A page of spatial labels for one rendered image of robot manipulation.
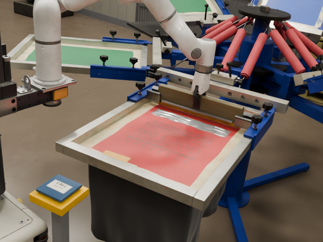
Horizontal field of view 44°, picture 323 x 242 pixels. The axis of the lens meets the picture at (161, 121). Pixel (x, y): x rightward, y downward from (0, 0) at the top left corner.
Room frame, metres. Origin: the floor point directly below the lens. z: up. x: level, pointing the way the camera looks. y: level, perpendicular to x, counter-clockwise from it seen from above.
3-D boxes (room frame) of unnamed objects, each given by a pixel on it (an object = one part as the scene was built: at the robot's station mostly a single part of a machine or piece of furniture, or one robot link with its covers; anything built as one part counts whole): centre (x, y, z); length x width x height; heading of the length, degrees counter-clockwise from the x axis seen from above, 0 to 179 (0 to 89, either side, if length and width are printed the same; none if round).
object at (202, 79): (1.65, -0.16, 1.13); 0.10 x 0.08 x 0.11; 154
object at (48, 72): (1.46, 0.46, 1.21); 0.16 x 0.13 x 0.15; 53
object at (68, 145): (1.46, -0.07, 0.97); 0.79 x 0.58 x 0.04; 154
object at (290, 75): (2.40, -0.53, 0.99); 0.82 x 0.79 x 0.12; 154
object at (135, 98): (1.79, 0.08, 0.98); 0.30 x 0.05 x 0.07; 154
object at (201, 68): (1.65, -0.16, 1.19); 0.09 x 0.07 x 0.03; 154
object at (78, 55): (2.34, 0.37, 1.05); 1.08 x 0.61 x 0.23; 94
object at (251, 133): (1.55, -0.42, 0.98); 0.30 x 0.05 x 0.07; 154
